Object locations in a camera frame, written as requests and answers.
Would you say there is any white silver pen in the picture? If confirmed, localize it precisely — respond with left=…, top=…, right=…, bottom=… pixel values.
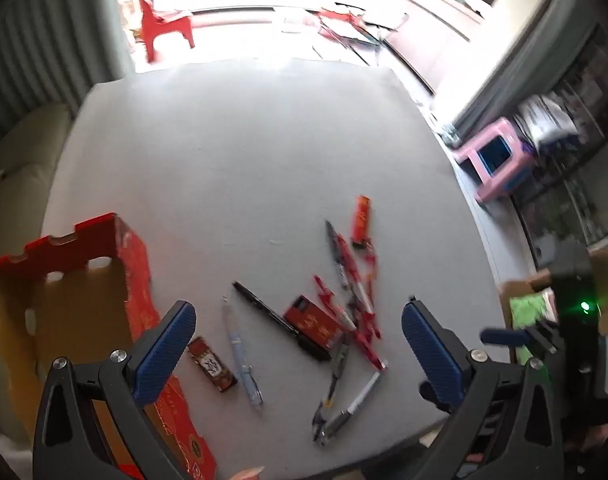
left=317, top=370, right=384, bottom=446

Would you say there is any light blue pen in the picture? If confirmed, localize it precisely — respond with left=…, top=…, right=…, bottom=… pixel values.
left=222, top=297, right=264, bottom=408

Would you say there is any long red lighter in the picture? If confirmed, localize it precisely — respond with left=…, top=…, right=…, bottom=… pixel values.
left=351, top=195, right=371, bottom=247

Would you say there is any black yellow pen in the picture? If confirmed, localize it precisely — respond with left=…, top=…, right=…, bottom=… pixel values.
left=312, top=333, right=353, bottom=442

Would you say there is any red clip gel pen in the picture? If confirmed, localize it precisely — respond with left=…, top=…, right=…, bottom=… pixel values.
left=313, top=275, right=385, bottom=370

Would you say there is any red box lighter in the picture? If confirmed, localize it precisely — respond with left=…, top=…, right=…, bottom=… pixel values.
left=283, top=295, right=344, bottom=351

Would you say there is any black grey gel pen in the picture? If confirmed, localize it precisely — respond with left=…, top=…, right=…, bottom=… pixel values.
left=325, top=220, right=348, bottom=290

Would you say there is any black marker pen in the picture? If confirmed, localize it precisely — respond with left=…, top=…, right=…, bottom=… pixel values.
left=231, top=280, right=331, bottom=362

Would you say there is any red transparent pen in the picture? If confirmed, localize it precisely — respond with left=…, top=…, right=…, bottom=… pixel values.
left=362, top=237, right=381, bottom=340

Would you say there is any person left hand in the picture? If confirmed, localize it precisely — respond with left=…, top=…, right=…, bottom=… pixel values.
left=229, top=466, right=265, bottom=480

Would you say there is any green patterned cushion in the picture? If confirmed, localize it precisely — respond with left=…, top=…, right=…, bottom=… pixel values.
left=508, top=294, right=550, bottom=366

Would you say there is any brown chair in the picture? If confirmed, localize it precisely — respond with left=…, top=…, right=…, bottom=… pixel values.
left=498, top=249, right=608, bottom=334

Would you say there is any red cardboard box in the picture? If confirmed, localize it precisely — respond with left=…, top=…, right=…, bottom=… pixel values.
left=0, top=214, right=216, bottom=479

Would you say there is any pink plastic stool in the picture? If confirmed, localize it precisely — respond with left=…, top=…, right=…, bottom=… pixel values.
left=455, top=117, right=535, bottom=206

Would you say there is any beige sofa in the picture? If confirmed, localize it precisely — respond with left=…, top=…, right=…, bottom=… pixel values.
left=0, top=104, right=72, bottom=444

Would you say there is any grey curtain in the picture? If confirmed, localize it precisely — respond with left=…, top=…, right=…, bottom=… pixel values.
left=0, top=0, right=134, bottom=140

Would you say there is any red plastic chair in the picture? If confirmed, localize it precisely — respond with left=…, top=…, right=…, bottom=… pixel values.
left=139, top=0, right=194, bottom=63

